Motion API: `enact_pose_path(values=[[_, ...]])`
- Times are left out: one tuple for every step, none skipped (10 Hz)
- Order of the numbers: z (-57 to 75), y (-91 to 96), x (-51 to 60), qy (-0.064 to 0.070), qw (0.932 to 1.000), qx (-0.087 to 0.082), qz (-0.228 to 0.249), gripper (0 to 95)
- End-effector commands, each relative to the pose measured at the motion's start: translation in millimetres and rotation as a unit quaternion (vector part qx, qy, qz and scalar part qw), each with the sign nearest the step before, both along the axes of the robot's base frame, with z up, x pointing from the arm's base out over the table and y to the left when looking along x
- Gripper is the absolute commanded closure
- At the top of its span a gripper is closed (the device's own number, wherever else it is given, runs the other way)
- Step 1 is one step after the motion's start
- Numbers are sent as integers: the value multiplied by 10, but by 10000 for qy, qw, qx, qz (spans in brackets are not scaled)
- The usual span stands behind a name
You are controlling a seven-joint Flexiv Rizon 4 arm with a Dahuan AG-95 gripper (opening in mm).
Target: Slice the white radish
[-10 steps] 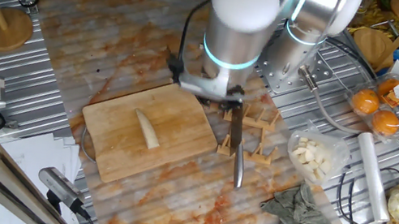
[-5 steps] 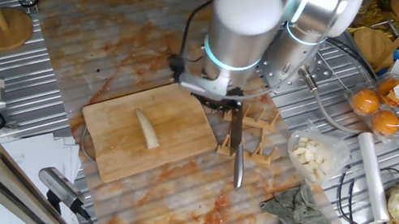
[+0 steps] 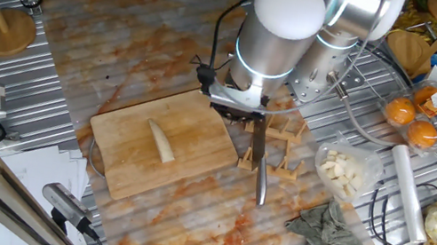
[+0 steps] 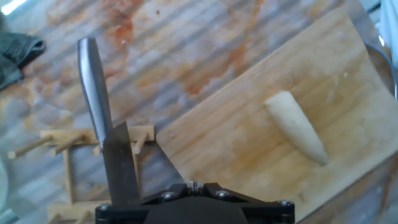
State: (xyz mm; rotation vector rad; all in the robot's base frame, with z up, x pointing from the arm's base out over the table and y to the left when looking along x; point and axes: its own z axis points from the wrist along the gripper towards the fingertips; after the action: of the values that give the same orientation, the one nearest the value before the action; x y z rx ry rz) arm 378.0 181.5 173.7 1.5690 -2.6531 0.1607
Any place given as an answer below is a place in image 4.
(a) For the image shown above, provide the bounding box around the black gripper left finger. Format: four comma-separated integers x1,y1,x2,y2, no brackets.
95,182,197,224

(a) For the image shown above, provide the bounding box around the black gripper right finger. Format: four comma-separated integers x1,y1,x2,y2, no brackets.
195,182,295,224

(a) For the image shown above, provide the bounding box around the steel cleaver knife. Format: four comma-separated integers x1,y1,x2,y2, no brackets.
76,37,141,206

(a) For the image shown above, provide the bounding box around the white radish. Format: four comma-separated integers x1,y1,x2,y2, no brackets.
264,90,330,167

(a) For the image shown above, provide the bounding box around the wooden dish rack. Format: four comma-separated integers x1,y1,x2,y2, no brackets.
6,124,156,224

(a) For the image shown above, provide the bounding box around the wooden cutting board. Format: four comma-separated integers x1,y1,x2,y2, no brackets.
155,7,398,223

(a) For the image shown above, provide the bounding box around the marble pattern table mat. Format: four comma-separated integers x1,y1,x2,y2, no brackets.
0,0,398,224

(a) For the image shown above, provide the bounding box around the grey green cloth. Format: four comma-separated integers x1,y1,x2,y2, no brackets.
0,12,47,91

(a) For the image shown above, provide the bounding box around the white paper stack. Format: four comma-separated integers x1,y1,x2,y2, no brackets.
379,0,398,60

